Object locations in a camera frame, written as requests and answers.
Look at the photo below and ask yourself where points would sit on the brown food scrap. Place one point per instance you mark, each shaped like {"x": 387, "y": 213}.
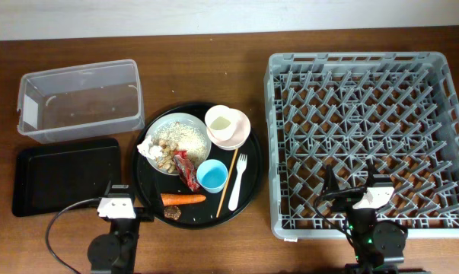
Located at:
{"x": 172, "y": 212}

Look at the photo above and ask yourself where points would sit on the wooden chopstick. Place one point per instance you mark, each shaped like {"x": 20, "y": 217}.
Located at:
{"x": 222, "y": 198}

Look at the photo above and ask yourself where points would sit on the white tissue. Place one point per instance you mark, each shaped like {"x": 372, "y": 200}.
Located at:
{"x": 149, "y": 150}

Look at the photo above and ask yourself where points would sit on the grey dishwasher rack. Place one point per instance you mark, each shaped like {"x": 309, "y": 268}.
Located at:
{"x": 398, "y": 111}

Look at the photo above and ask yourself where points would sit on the grey plate with rice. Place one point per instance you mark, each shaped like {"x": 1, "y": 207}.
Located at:
{"x": 178, "y": 132}

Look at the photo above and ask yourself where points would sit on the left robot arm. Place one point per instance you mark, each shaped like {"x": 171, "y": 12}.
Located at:
{"x": 115, "y": 251}

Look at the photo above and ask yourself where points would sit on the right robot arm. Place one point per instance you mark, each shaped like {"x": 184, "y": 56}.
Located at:
{"x": 378, "y": 245}

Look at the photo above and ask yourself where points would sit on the blue cup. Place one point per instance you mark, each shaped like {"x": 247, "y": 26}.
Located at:
{"x": 212, "y": 175}

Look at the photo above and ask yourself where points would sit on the clear plastic waste bin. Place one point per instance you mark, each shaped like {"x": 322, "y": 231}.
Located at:
{"x": 80, "y": 102}

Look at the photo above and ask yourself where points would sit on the white plastic fork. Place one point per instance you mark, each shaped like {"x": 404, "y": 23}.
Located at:
{"x": 240, "y": 167}

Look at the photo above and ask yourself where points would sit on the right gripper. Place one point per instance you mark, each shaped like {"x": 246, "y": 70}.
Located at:
{"x": 345, "y": 199}

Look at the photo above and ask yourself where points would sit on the white cup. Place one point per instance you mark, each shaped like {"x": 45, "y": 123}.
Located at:
{"x": 221, "y": 121}

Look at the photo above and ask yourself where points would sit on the pink bowl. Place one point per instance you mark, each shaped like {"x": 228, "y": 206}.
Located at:
{"x": 239, "y": 137}

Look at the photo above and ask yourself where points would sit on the red snack wrapper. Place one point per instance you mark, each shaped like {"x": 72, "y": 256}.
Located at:
{"x": 186, "y": 170}

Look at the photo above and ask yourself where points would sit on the orange carrot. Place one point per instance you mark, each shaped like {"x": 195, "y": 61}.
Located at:
{"x": 180, "y": 199}

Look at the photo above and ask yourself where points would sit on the black rectangular tray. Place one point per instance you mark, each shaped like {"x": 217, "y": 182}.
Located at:
{"x": 51, "y": 177}

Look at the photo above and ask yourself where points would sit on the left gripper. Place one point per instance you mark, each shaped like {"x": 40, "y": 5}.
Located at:
{"x": 145, "y": 215}

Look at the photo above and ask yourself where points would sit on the round black serving tray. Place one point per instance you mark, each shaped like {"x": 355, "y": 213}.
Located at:
{"x": 149, "y": 184}

